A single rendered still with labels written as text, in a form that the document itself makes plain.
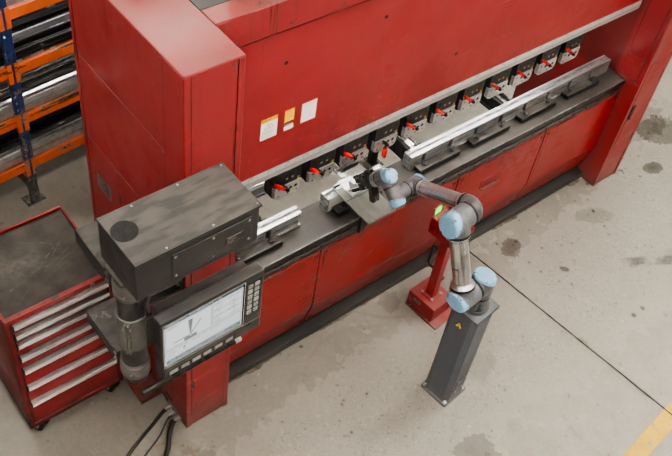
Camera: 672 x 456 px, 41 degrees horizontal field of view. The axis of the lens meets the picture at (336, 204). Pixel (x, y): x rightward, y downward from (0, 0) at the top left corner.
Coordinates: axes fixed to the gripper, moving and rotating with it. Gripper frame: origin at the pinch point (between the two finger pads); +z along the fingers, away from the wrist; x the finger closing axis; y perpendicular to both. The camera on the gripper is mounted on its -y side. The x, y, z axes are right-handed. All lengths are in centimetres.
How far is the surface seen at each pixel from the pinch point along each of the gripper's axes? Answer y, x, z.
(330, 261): -30.7, 16.8, 23.6
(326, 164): 18.4, 19.8, -17.4
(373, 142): 18.3, -10.1, -16.2
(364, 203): -7.9, 1.9, -5.8
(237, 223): 19, 110, -102
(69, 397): -38, 154, 73
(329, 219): -9.1, 15.2, 9.6
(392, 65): 49, -12, -52
